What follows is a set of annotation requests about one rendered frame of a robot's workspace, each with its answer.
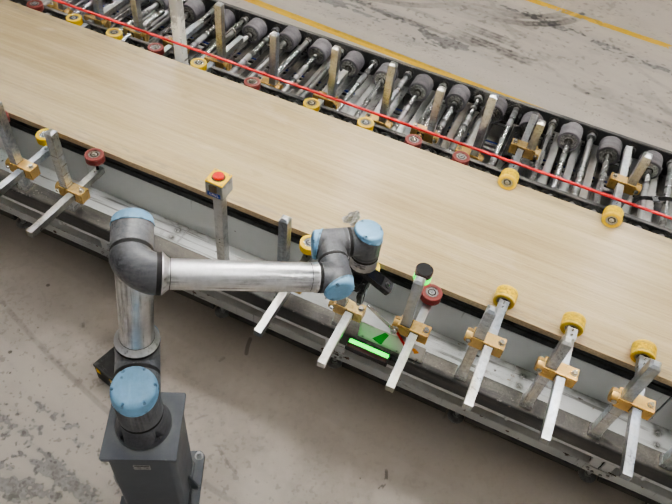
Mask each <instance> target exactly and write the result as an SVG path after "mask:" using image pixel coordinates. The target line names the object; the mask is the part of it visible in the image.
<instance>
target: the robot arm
mask: <svg viewBox="0 0 672 504"><path fill-rule="evenodd" d="M154 227H155V223H154V219H153V217H152V215H151V214H150V213H149V212H146V211H145V210H143V209H139V208H124V209H121V210H119V211H117V212H115V213H114V214H113V216H112V218H111V222H110V243H109V255H108V259H109V264H110V266H111V269H112V270H113V272H114V276H115V289H116V301H117V313H118V326H119V328H118V330H117V331H116V333H115V335H114V352H115V364H114V379H113V380H112V382H111V385H110V400H111V403H112V405H113V407H114V410H115V413H116V416H117V418H116V421H115V431H116V435H117V437H118V439H119V441H120V442H121V443H122V444H123V445H124V446H125V447H127V448H129V449H132V450H138V451H142V450H148V449H151V448H154V447H156V446H157V445H159V444H160V443H162V442H163V441H164V440H165V439H166V437H167V436H168V434H169V432H170V430H171V427H172V417H171V413H170V410H169V408H168V407H167V405H166V404H165V403H163V402H162V400H161V377H160V341H161V338H160V333H159V330H158V328H157V327H156V326H155V325H154V295H163V294H164V293H165V292H166V291H168V290H205V291H266V292H314V293H324V296H325V297H326V298H327V299H328V300H332V301H338V300H342V299H344V298H346V297H347V298H349V299H350V300H352V301H354V302H355V303H356V305H357V306H360V305H362V303H363V302H364V299H365V296H366V293H367V291H368V288H369V285H370V284H371V285H373V286H374V287H375V288H376V289H378V290H379V291H380V292H381V293H383V294H384V295H388V294H390V293H391V291H392V289H393V287H394V283H393V282H391V281H390V280H389V279H388V278H386V277H385V276H384V275H383V274H381V273H380V272H379V271H378V270H376V267H377V263H378V259H379V254H380V249H381V245H382V243H383V234H384V233H383V229H382V227H381V226H380V225H379V224H378V223H377V222H375V221H373V220H368V219H364V220H360V221H358V222H357V223H356V224H355V226H354V227H342V228H328V229H324V228H322V229H317V230H314V231H313V232H312V234H311V256H312V259H315V260H317V259H318V262H314V263H312V262H280V261H249V260H217V259H185V258H169V257H167V256H166V255H165V254H164V253H163V252H155V251H154ZM348 257H349V259H348ZM352 292H353V293H352ZM351 293H352V294H351Z"/></svg>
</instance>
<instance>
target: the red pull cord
mask: <svg viewBox="0 0 672 504"><path fill-rule="evenodd" d="M52 1H55V2H58V3H61V4H64V5H66V6H69V7H72V8H75V9H78V10H81V11H83V12H86V13H89V14H92V15H95V16H97V17H100V18H103V19H106V20H109V21H112V22H114V23H117V24H120V25H123V26H126V27H128V28H131V29H134V30H137V31H140V32H143V33H145V34H148V35H151V36H154V37H157V38H160V39H162V40H165V41H168V42H171V43H174V44H176V45H179V46H182V47H185V48H188V49H191V50H193V51H196V52H199V53H202V54H205V55H207V56H210V57H213V58H216V59H219V60H222V61H224V62H227V63H230V64H233V65H236V66H238V67H241V68H244V69H247V70H250V71H253V72H255V73H258V74H261V75H264V76H267V77H270V78H272V79H275V80H278V81H281V82H284V83H286V84H289V85H292V86H295V87H298V88H301V89H303V90H306V91H309V92H312V93H315V94H317V95H320V96H323V97H326V98H329V99H332V100H334V101H337V102H340V103H343V104H346V105H348V106H351V107H354V108H357V109H360V110H363V111H365V112H368V113H371V114H374V115H377V116H380V117H382V118H385V119H388V120H391V121H394V122H396V123H399V124H402V125H405V126H408V127H411V128H413V129H416V130H419V131H422V132H425V133H427V134H430V135H433V136H436V137H439V138H442V139H444V140H447V141H450V142H453V143H456V144H458V145H461V146H464V147H467V148H470V149H473V150H475V151H478V152H481V153H484V154H487V155H490V156H492V157H495V158H498V159H501V160H504V161H506V162H509V163H512V164H515V165H518V166H521V167H523V168H526V169H529V170H532V171H535V172H537V173H540V174H543V175H546V176H549V177H552V178H554V179H557V180H560V181H563V182H566V183H568V184H571V185H574V186H577V187H580V188H583V189H585V190H588V191H591V192H594V193H597V194H600V195H602V196H605V197H608V198H611V199H614V200H616V201H619V202H622V203H625V204H628V205H631V206H633V207H636V208H639V209H642V210H645V211H647V212H650V213H653V214H656V215H659V216H662V217H664V218H667V219H670V220H672V217H671V216H668V215H665V214H663V213H660V212H657V211H654V210H651V209H648V208H646V207H643V206H640V205H637V204H634V203H631V202H629V201H626V200H623V199H620V198H617V197H614V196H612V195H609V194H606V193H603V192H600V191H597V190H595V189H592V188H589V187H586V186H583V185H580V184H578V183H575V182H572V181H569V180H566V179H563V178H561V177H558V176H555V175H552V174H549V173H547V172H544V171H541V170H538V169H535V168H532V167H530V166H527V165H524V164H521V163H518V162H515V161H513V160H510V159H507V158H504V157H501V156H498V155H496V154H493V153H490V152H487V151H484V150H481V149H479V148H476V147H473V146H470V145H467V144H464V143H462V142H459V141H456V140H453V139H450V138H448V137H445V136H442V135H439V134H436V133H433V132H431V131H428V130H425V129H422V128H419V127H416V126H414V125H411V124H408V123H405V122H402V121H399V120H397V119H394V118H391V117H388V116H385V115H382V114H380V113H377V112H374V111H371V110H368V109H365V108H363V107H360V106H357V105H354V104H351V103H349V102H346V101H343V100H340V99H337V98H334V97H332V96H329V95H326V94H323V93H320V92H317V91H315V90H312V89H309V88H306V87H303V86H300V85H298V84H295V83H292V82H289V81H286V80H283V79H281V78H278V77H275V76H272V75H269V74H266V73H264V72H261V71H258V70H255V69H252V68H249V67H247V66H244V65H241V64H238V63H235V62H233V61H230V60H227V59H224V58H221V57H218V56H216V55H213V54H210V53H207V52H204V51H201V50H199V49H196V48H193V47H190V46H187V45H184V44H182V43H179V42H176V41H173V40H170V39H167V38H165V37H162V36H159V35H156V34H153V33H150V32H148V31H145V30H142V29H139V28H136V27H134V26H131V25H128V24H125V23H122V22H119V21H117V20H114V19H111V18H108V17H105V16H102V15H100V14H97V13H94V12H91V11H88V10H85V9H83V8H80V7H77V6H74V5H71V4H68V3H66V2H63V1H60V0H52Z"/></svg>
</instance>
